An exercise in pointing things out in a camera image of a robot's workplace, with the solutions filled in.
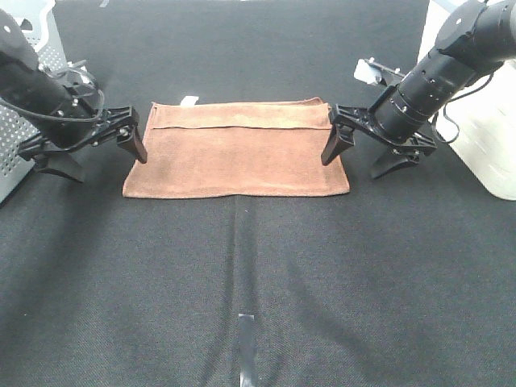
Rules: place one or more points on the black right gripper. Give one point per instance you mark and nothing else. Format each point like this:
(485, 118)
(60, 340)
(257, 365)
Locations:
(345, 120)

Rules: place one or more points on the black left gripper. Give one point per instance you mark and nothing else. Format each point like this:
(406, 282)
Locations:
(54, 138)

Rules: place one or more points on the brown towel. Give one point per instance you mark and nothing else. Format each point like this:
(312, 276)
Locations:
(246, 148)

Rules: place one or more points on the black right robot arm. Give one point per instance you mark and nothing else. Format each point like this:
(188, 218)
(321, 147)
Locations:
(474, 42)

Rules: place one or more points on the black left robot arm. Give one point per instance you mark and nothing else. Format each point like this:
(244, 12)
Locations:
(66, 106)

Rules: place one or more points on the white plastic bin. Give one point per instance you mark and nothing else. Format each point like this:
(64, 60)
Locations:
(482, 126)

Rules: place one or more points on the black tablecloth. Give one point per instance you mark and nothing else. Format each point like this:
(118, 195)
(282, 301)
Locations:
(408, 280)

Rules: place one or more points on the grey tape strip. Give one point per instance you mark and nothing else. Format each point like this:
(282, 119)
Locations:
(247, 351)

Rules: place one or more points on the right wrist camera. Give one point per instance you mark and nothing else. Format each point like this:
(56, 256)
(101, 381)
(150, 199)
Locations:
(372, 73)

